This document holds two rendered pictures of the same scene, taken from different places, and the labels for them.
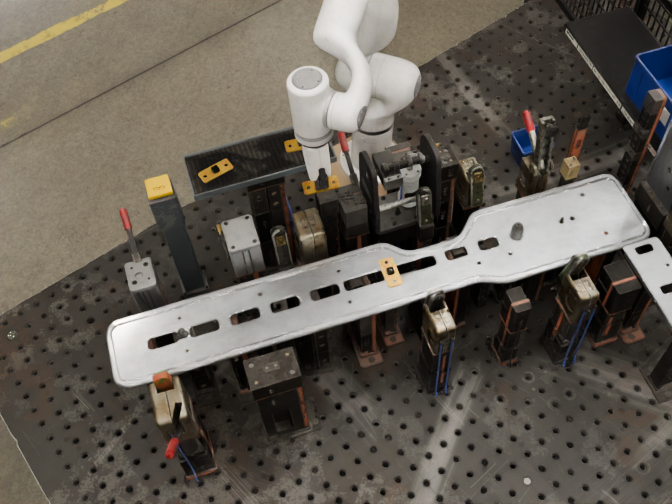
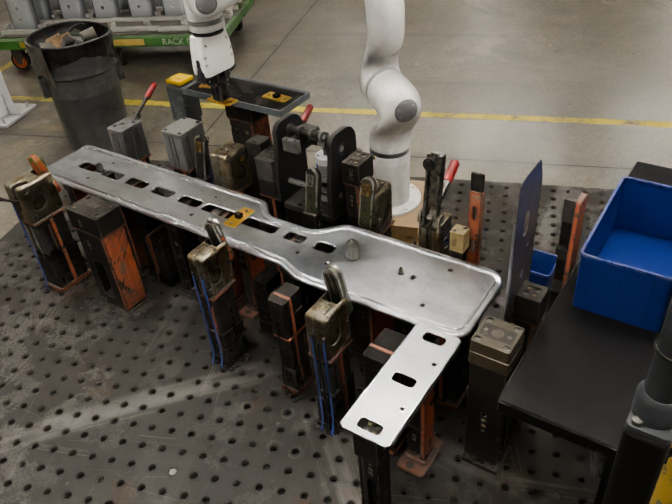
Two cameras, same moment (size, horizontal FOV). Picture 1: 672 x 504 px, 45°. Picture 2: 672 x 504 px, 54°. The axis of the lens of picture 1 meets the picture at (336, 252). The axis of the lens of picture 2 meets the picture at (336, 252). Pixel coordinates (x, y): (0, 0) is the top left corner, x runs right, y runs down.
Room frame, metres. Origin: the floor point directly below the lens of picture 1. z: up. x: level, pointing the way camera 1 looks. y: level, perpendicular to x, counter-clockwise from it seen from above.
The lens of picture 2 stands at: (0.36, -1.36, 1.93)
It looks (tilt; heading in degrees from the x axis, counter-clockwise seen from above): 37 degrees down; 50
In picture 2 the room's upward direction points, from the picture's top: 5 degrees counter-clockwise
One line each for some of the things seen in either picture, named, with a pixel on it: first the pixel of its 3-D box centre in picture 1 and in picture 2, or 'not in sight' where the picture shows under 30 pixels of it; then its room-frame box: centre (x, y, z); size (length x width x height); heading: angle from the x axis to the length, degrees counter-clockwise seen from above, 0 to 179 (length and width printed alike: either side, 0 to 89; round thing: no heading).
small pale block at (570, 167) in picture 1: (559, 204); (457, 292); (1.32, -0.63, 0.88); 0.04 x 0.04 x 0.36; 14
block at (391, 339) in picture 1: (388, 299); (252, 262); (1.08, -0.13, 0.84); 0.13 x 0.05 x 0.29; 14
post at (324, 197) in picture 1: (330, 238); (267, 200); (1.25, 0.01, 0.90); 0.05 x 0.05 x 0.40; 14
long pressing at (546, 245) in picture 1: (383, 278); (231, 218); (1.05, -0.11, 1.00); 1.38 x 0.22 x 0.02; 104
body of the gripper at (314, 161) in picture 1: (316, 148); (211, 49); (1.17, 0.02, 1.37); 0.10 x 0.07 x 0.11; 9
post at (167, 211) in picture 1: (178, 240); (195, 147); (1.28, 0.42, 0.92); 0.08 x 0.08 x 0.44; 14
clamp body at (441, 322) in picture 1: (436, 348); (220, 303); (0.91, -0.23, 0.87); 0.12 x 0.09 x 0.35; 14
